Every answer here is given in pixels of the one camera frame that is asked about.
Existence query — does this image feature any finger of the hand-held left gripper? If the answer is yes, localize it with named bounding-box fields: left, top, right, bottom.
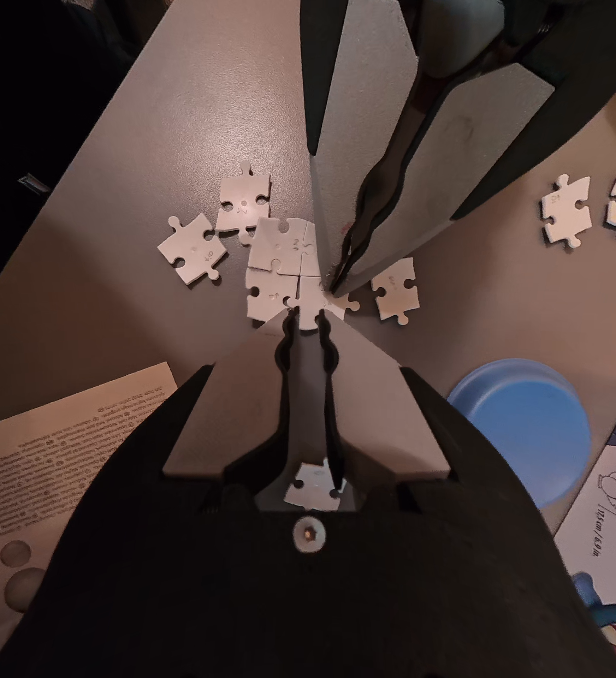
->
left=333, top=63, right=556, bottom=296
left=310, top=0, right=421, bottom=292

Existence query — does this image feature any white printed instruction leaflet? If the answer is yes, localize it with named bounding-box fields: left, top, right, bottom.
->
left=0, top=362, right=179, bottom=668

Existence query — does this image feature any scatter of white puzzle pieces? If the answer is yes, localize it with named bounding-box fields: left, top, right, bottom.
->
left=158, top=160, right=421, bottom=512

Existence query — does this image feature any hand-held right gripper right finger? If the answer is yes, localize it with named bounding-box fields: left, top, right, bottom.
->
left=318, top=309, right=452, bottom=501

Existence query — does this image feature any blue round plastic stand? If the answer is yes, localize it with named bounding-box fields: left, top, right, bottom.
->
left=447, top=358, right=592, bottom=510

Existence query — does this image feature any joined white puzzle piece cluster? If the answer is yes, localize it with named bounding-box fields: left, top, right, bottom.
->
left=245, top=216, right=362, bottom=332

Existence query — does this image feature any colourful cartoon puzzle box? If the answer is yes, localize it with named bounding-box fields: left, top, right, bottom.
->
left=553, top=382, right=616, bottom=660

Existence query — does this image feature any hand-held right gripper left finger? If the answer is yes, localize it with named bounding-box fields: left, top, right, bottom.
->
left=161, top=308, right=298, bottom=499

